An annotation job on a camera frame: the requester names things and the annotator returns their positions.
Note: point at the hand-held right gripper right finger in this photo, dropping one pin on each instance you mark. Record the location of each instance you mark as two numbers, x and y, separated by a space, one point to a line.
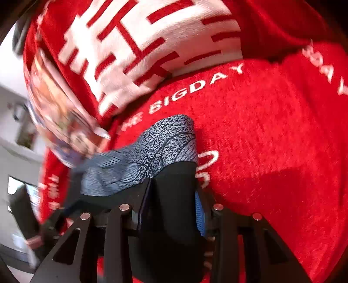
200 217

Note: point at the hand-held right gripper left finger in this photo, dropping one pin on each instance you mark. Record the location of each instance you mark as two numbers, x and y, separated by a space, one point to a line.
144 206

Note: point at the red printed blanket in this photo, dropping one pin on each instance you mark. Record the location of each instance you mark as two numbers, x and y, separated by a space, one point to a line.
258 136

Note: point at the printed pillow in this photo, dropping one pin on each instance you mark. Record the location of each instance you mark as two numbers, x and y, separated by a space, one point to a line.
54 114

